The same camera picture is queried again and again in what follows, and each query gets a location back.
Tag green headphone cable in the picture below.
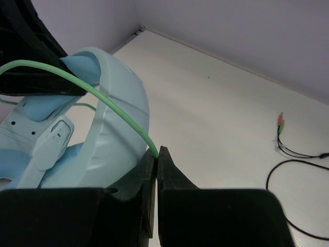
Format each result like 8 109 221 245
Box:
0 59 159 158

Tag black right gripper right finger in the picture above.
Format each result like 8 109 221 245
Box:
157 147 294 246

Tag black headphone cable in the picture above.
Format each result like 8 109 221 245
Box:
266 112 329 241

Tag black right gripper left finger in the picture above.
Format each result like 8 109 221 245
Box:
1 151 156 246

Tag light blue headphones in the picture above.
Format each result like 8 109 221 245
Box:
1 47 151 189

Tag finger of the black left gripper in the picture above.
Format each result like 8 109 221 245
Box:
1 66 86 96
1 0 67 66

